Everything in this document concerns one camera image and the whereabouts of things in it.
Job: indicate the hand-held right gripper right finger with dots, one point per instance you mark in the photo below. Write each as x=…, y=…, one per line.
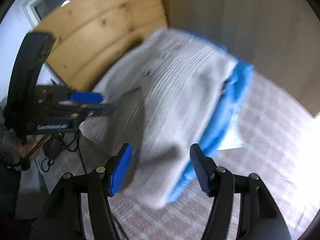
x=201, y=170

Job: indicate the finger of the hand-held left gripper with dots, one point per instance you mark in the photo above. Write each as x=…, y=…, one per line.
x=105, y=109
x=85, y=97

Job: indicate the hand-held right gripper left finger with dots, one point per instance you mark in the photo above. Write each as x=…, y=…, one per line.
x=121, y=170

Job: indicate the cream knit sweater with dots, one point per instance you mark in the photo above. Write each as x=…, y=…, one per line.
x=175, y=92

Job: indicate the person's left hand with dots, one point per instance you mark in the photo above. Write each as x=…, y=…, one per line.
x=26, y=150

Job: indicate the blue plastic cloth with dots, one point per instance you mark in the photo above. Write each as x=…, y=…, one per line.
x=217, y=130

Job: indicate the white cloth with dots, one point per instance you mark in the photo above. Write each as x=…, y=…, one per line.
x=232, y=140

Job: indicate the plaid mat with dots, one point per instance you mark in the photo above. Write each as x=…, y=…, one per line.
x=262, y=155

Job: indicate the pine wood panel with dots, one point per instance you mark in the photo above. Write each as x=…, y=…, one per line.
x=100, y=25

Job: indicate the light wooden board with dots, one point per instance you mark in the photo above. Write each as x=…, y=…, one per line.
x=250, y=25

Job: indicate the white window frame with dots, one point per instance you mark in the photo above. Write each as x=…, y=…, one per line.
x=32, y=12

